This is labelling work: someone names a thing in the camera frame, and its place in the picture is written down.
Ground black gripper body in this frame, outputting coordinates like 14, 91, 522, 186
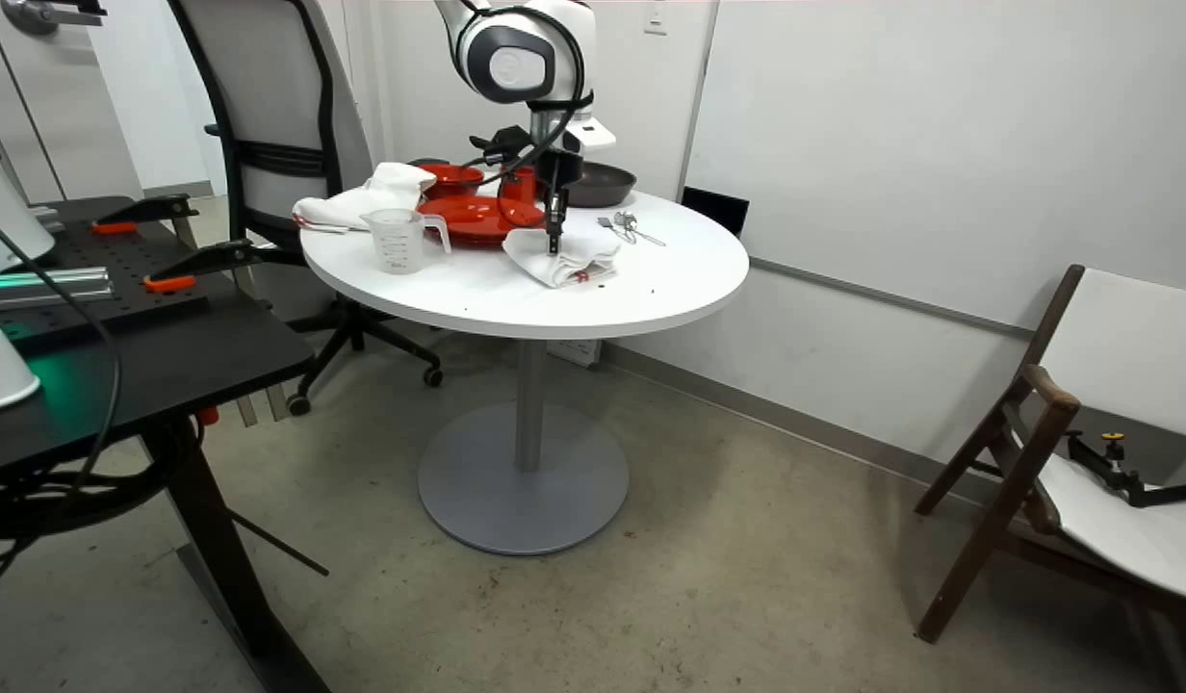
533, 143, 580, 220

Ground white towel with red stripes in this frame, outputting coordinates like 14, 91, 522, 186
499, 226, 621, 290

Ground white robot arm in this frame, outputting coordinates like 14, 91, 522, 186
433, 0, 598, 255

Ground white folded towel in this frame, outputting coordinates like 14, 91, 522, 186
292, 163, 433, 231

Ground red mug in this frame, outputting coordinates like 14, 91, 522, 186
499, 164, 540, 202

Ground black frying pan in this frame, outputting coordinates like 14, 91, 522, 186
569, 163, 635, 206

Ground metal spoon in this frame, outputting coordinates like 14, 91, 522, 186
613, 211, 666, 245

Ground red plate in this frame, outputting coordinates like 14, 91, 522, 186
423, 197, 541, 251

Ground red bowl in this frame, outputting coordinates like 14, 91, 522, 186
427, 163, 482, 199

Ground clear plastic cup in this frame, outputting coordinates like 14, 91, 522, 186
368, 211, 449, 272

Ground black office chair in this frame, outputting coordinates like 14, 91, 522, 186
165, 0, 444, 414

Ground orange black clamp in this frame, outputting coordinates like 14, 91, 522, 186
143, 244, 254, 296
87, 197, 197, 238

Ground black perforated workbench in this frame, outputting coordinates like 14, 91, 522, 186
0, 191, 333, 693

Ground wooden folding chair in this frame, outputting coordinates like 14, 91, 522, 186
916, 267, 1186, 641

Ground round white pedestal table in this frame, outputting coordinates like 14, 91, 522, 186
304, 191, 752, 557

